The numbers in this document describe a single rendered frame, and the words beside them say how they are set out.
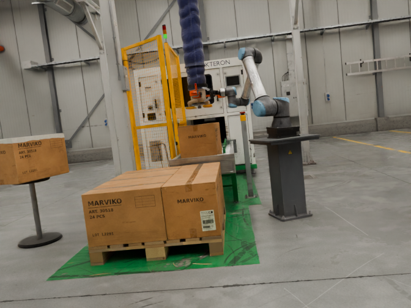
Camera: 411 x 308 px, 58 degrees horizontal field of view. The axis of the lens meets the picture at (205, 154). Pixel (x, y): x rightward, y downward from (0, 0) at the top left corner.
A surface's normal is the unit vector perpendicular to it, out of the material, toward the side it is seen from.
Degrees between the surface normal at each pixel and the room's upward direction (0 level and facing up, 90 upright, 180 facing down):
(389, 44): 90
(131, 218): 90
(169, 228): 90
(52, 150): 90
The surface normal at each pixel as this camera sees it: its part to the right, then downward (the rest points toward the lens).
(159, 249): -0.07, 0.10
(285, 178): 0.26, 0.06
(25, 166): 0.91, -0.07
